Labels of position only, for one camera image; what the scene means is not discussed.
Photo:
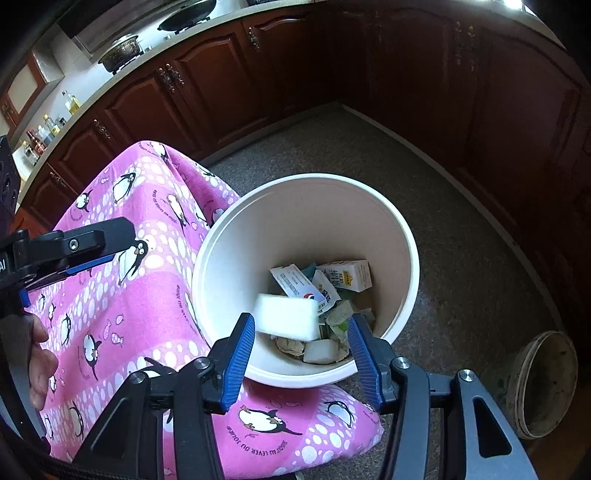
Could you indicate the old round metal basin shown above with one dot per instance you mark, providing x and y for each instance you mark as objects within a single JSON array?
[{"x": 542, "y": 384}]

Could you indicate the white round trash bin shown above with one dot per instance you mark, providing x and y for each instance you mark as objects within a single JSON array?
[{"x": 329, "y": 239}]

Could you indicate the white plastic wrapper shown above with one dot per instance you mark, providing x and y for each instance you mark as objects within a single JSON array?
[{"x": 324, "y": 352}]

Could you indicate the yellow cooking oil bottle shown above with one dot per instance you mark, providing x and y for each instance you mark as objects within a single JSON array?
[{"x": 71, "y": 102}]

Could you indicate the dark stock pot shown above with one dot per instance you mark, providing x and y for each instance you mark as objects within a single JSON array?
[{"x": 120, "y": 53}]

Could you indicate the black range hood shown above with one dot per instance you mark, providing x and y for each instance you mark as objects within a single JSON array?
[{"x": 93, "y": 25}]

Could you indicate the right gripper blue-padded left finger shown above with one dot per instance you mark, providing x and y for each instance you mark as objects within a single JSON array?
[{"x": 126, "y": 440}]

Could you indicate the light blue plastic pouch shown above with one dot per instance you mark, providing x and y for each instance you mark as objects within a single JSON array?
[{"x": 309, "y": 271}]

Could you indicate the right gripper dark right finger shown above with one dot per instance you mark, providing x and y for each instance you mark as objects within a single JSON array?
[{"x": 478, "y": 441}]

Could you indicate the person's left hand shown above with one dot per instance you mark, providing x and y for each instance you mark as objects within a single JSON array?
[{"x": 42, "y": 365}]

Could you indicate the white printed snack bag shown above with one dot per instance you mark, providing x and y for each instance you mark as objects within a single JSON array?
[{"x": 330, "y": 295}]

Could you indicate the lower wooden base cabinets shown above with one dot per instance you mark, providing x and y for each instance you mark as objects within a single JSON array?
[{"x": 500, "y": 105}]

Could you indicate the white foam block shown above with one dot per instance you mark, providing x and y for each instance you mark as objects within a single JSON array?
[{"x": 285, "y": 317}]

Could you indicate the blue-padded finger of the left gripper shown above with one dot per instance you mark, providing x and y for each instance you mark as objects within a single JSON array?
[{"x": 55, "y": 272}]

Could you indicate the blue white toothpaste box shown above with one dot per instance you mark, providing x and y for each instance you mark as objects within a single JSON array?
[{"x": 294, "y": 284}]

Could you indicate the beige paper ball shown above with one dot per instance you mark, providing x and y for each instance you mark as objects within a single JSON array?
[{"x": 293, "y": 348}]

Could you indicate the black wok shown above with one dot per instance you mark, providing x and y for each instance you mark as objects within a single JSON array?
[{"x": 188, "y": 16}]

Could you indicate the red sauce bottle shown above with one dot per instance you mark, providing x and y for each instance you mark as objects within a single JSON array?
[{"x": 37, "y": 145}]

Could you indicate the pink penguin table cloth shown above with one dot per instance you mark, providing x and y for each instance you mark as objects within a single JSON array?
[{"x": 136, "y": 313}]

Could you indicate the upper wooden wall cabinets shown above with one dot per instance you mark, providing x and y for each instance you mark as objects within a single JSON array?
[{"x": 28, "y": 89}]

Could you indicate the green white tissue pack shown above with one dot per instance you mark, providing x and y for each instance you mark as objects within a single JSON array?
[{"x": 337, "y": 319}]

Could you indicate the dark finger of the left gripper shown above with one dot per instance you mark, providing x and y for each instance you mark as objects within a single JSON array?
[{"x": 81, "y": 244}]

